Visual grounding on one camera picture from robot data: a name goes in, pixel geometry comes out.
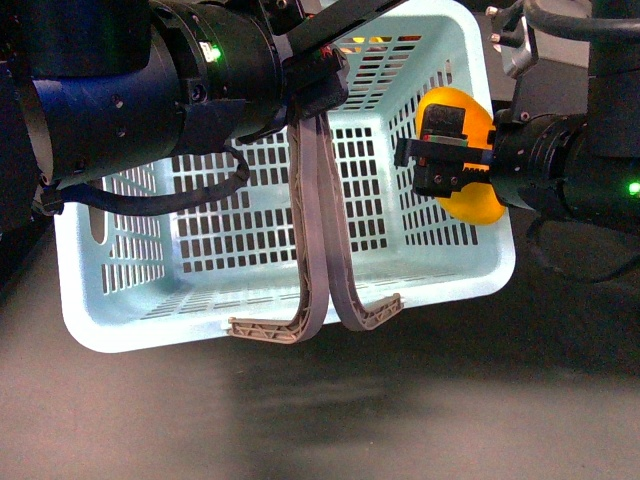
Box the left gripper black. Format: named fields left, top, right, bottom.
left=259, top=1, right=400, bottom=138

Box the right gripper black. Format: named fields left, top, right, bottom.
left=394, top=103, right=493, bottom=198

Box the yellow mango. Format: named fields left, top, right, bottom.
left=415, top=87, right=506, bottom=225

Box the light blue plastic basket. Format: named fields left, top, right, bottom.
left=55, top=1, right=515, bottom=353

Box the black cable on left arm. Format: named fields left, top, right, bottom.
left=39, top=144, right=251, bottom=217

